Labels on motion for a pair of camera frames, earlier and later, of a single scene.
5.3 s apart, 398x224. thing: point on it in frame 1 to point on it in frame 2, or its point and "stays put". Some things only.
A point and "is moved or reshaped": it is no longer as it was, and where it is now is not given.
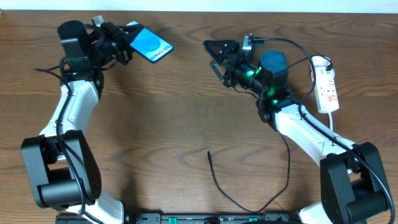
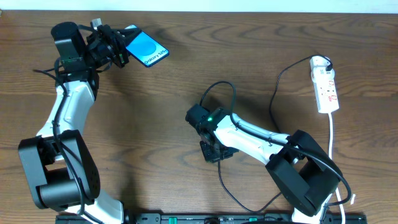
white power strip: (326, 89) stays put
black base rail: (185, 218) stays put
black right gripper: (230, 65) to (212, 152)
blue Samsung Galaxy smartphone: (150, 45) is moved or reshaped
